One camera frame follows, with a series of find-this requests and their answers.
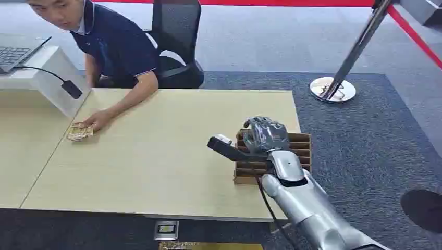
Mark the person's hand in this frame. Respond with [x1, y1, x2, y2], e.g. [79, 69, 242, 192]
[83, 109, 115, 133]

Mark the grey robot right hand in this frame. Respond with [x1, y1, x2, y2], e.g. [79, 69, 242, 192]
[242, 116, 290, 155]

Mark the gold patterned card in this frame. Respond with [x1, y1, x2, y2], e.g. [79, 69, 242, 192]
[66, 122, 95, 142]

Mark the slotted wooden card box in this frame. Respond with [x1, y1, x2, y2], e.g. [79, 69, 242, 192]
[233, 129, 313, 185]

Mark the white raised desk shelf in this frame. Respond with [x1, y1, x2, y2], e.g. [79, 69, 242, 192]
[0, 45, 92, 118]

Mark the person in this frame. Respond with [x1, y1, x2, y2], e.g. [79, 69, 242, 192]
[26, 0, 161, 133]

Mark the round chrome stanchion base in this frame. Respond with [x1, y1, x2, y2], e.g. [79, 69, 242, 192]
[309, 76, 357, 104]

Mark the grey laptop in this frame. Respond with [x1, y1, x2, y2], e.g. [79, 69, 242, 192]
[0, 33, 53, 75]

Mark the black office chair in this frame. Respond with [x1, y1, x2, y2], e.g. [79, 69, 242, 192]
[144, 0, 205, 90]

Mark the gold floor plate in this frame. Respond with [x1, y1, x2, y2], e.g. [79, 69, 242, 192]
[158, 241, 264, 250]

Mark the steel floor socket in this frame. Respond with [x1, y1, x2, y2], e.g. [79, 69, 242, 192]
[153, 220, 180, 242]

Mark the red barrier belt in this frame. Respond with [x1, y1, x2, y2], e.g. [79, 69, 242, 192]
[92, 0, 376, 8]
[385, 5, 442, 70]

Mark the dark round robot foot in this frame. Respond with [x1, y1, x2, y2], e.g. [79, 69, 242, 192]
[400, 189, 442, 234]

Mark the grey box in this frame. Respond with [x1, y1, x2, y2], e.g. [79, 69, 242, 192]
[396, 0, 442, 27]

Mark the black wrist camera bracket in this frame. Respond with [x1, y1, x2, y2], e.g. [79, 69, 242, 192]
[206, 134, 269, 163]

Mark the black cable with adapter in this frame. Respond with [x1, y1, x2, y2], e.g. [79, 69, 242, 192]
[13, 65, 84, 101]

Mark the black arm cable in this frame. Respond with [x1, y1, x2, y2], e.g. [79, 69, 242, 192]
[255, 177, 298, 250]

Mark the chrome stanchion post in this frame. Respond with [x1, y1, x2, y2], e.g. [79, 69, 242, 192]
[322, 0, 395, 101]

